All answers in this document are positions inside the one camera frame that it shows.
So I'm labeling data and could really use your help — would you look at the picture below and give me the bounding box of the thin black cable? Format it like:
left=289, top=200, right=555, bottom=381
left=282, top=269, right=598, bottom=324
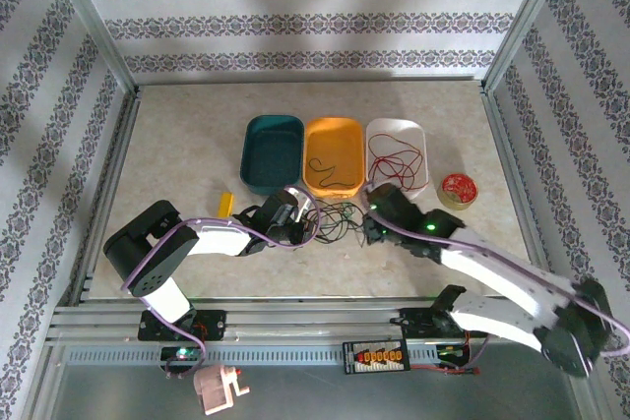
left=307, top=198, right=368, bottom=247

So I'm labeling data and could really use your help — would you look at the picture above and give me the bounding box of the green cable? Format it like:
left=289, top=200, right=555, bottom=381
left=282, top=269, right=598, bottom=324
left=314, top=199, right=365, bottom=246
left=308, top=157, right=351, bottom=191

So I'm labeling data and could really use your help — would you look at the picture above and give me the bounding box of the red cable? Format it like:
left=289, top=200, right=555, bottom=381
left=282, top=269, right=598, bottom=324
left=368, top=132, right=424, bottom=193

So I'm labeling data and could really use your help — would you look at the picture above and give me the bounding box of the white plastic bin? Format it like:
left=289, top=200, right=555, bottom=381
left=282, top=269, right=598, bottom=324
left=364, top=117, right=429, bottom=195

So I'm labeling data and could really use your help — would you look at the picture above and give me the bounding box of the round tin with red lid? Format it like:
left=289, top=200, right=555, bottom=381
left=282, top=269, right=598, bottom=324
left=436, top=172, right=478, bottom=212

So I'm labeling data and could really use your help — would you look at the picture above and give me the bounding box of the teal plastic bin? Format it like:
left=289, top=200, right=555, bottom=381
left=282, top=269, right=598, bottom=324
left=239, top=114, right=305, bottom=197

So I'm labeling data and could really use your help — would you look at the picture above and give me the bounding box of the orange plastic bin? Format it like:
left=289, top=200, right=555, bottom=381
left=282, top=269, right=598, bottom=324
left=302, top=117, right=366, bottom=197

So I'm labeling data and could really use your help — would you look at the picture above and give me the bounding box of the black charger board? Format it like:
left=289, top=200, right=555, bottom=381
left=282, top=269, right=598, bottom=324
left=343, top=339, right=410, bottom=376

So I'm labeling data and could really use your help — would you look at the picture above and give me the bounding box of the small board with green light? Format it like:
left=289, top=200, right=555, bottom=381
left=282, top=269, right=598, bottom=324
left=159, top=345, right=206, bottom=372

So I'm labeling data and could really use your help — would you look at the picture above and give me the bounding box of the pink plastic clamp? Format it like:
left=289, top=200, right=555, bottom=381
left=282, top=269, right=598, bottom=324
left=193, top=364, right=251, bottom=416

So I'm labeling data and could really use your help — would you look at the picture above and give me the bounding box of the aluminium front rail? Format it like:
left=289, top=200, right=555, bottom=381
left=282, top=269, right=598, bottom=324
left=46, top=296, right=587, bottom=342

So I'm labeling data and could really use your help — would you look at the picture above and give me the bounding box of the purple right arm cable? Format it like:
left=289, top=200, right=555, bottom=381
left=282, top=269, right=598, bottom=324
left=361, top=188, right=630, bottom=357

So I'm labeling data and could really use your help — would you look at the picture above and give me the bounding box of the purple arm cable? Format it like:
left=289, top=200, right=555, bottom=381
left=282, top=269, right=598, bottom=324
left=120, top=186, right=321, bottom=377
left=361, top=188, right=630, bottom=357

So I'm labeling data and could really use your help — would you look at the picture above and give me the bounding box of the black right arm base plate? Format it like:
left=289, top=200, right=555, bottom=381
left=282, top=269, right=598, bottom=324
left=391, top=307, right=467, bottom=340

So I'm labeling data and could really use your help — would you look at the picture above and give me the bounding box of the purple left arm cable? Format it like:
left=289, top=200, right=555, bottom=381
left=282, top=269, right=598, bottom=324
left=120, top=186, right=321, bottom=377

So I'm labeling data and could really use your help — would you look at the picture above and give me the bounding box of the grey slotted cable duct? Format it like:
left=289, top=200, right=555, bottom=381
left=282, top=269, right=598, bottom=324
left=63, top=344, right=473, bottom=367

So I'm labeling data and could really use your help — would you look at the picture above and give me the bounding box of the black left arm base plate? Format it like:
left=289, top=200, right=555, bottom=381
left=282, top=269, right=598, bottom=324
left=137, top=309, right=228, bottom=342

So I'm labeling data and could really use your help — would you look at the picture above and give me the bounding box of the small board with red wires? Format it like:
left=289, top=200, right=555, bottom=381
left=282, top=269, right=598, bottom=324
left=435, top=343, right=481, bottom=376

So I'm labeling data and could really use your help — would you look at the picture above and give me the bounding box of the aluminium frame post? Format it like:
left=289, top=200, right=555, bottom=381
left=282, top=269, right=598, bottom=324
left=484, top=0, right=577, bottom=91
left=43, top=0, right=137, bottom=91

